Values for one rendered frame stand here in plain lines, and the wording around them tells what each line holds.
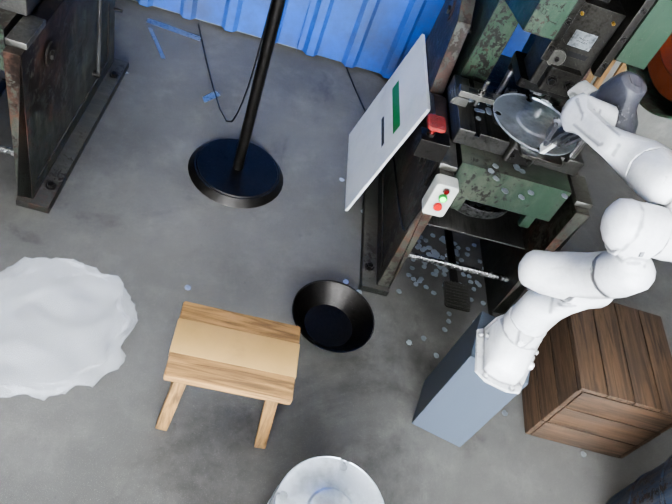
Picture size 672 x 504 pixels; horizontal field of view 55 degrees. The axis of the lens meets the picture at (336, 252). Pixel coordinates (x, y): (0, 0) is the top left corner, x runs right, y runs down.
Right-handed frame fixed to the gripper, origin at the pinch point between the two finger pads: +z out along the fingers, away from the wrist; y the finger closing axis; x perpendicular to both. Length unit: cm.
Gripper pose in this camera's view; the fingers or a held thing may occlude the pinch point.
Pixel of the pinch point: (548, 145)
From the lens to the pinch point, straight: 206.1
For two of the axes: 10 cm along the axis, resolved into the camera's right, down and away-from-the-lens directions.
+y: 9.6, 2.1, 2.0
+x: 1.5, -9.5, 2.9
